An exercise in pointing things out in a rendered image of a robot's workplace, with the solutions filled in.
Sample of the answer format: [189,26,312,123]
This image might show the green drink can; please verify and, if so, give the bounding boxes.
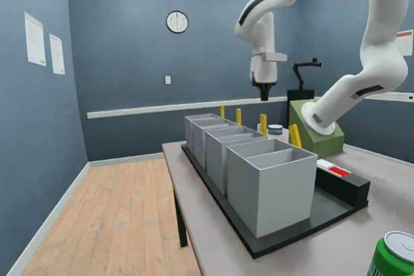
[366,231,414,276]

